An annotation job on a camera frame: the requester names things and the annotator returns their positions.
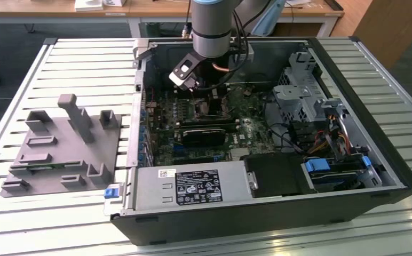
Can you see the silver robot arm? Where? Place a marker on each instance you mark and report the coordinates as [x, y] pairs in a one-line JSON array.
[[212, 26]]

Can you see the CPU socket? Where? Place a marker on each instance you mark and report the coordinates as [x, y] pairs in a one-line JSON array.
[[197, 109]]

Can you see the black RAM slot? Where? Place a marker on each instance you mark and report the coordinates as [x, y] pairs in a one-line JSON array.
[[185, 94], [206, 126], [206, 123]]

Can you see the black graphics card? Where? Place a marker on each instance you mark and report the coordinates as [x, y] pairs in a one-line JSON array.
[[202, 137]]

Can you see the green motherboard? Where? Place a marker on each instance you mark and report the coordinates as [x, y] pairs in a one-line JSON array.
[[252, 133]]

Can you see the silver drive cage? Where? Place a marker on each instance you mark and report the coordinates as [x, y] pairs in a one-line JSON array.
[[299, 93]]

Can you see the silver chipset heatsink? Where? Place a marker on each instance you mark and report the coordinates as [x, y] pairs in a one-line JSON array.
[[240, 154]]

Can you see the wooden desk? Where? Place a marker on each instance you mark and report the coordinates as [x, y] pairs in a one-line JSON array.
[[316, 14]]

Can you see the black plastic shroud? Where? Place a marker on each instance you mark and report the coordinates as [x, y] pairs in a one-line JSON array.
[[281, 176]]

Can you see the white box dark print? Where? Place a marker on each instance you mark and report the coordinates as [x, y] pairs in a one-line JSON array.
[[116, 2]]

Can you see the blue disk carrier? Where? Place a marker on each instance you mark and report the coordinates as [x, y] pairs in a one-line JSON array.
[[316, 165]]

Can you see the silver power supply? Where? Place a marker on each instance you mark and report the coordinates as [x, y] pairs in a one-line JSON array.
[[149, 192]]

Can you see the plain white box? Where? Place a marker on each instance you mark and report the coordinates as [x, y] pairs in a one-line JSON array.
[[89, 5]]

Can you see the grey parts rack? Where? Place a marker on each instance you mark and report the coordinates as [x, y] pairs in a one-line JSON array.
[[70, 149]]

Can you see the black disk drive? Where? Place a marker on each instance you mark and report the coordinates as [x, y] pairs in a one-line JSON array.
[[335, 182]]

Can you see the blue case latch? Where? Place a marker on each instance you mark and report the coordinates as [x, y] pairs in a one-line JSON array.
[[110, 193]]

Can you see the wooden cabinet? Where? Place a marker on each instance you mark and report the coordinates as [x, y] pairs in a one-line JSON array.
[[388, 32]]

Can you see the black PC case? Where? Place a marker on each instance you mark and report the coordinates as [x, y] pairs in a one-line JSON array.
[[263, 221]]

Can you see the silver disk bay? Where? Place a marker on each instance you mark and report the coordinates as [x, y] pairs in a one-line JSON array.
[[374, 178]]

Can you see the green RAM stick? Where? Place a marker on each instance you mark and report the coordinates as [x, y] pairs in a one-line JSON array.
[[43, 167]]

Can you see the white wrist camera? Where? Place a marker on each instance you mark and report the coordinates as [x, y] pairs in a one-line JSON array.
[[182, 70]]

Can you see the grey case bracket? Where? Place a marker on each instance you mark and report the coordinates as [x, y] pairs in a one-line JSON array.
[[142, 46]]

